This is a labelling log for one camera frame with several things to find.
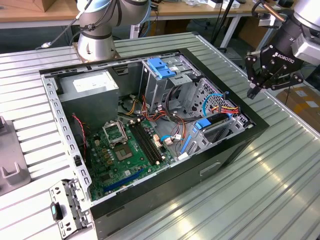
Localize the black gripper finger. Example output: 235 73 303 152
244 49 266 100
254 65 305 97

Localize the hard disk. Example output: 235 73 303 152
179 112 232 155

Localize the perforated metal disk bay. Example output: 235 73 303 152
174 76 254 161

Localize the cardboard box with labels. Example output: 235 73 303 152
276 86 320 127

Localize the black tripod stand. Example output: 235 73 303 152
209 0 238 53

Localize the long wooden desk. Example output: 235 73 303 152
0 0 305 50

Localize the blue plastic drive latch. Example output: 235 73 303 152
146 57 177 80

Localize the metal optical drive cage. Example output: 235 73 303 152
138 51 203 118

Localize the black RAM slot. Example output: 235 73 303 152
128 121 161 165
136 119 166 161

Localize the black open PC case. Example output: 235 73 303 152
38 47 271 240

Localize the metal locking lever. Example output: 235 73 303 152
119 120 128 144

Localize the CPU socket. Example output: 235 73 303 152
111 143 135 163

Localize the metal socket cover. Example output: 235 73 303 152
101 119 127 147

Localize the grey power supply unit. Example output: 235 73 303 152
56 69 120 131

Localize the green motherboard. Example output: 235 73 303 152
86 117 176 202

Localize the blue expansion slot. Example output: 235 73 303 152
103 167 145 195

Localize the black case fan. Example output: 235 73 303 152
70 114 92 168

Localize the small brown box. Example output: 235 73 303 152
41 0 79 12

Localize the grey parts rack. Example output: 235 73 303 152
0 116 32 196

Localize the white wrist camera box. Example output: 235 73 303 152
291 31 320 61

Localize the orange red power wire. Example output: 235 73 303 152
210 105 241 116

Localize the blue wire with black plug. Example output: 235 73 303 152
201 91 230 118

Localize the orange yellow wire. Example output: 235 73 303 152
180 117 188 140

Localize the blue wire with white plug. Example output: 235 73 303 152
158 134 186 146

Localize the red wire bundle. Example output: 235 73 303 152
140 94 168 124

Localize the yellow black wire bundle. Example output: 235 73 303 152
123 94 140 116

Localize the red black twisted wire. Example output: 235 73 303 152
71 113 89 157

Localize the metal expansion slot bracket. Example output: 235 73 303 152
48 177 92 237

